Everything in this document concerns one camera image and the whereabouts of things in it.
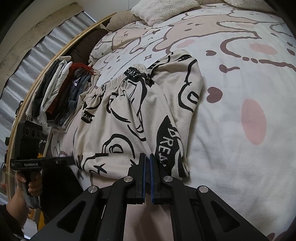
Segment left fluffy white pillow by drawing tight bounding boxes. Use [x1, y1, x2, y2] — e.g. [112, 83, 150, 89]
[130, 0, 200, 27]

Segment stack of folded clothes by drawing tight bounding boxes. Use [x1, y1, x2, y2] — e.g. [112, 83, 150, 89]
[26, 56, 100, 133]

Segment beige graffiti print pants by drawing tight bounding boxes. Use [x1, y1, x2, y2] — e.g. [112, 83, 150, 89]
[73, 50, 203, 179]

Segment wooden bed shelf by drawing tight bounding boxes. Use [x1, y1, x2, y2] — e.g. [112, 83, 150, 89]
[5, 12, 111, 199]

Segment bear pattern bed cover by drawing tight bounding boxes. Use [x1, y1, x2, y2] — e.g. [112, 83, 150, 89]
[49, 2, 296, 241]

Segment person left hand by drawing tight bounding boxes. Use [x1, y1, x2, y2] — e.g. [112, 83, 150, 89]
[16, 172, 42, 196]

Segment right fluffy white pillow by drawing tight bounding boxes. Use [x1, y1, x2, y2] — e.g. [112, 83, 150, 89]
[224, 0, 275, 13]

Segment beige long bolster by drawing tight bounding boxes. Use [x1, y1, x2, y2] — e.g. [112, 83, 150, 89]
[107, 1, 224, 32]

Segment grey curtain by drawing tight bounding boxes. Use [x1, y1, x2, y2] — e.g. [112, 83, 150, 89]
[1, 11, 95, 204]

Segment fluffy white pillow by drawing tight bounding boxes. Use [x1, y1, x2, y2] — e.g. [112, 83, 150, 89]
[224, 0, 275, 13]
[130, 0, 200, 27]

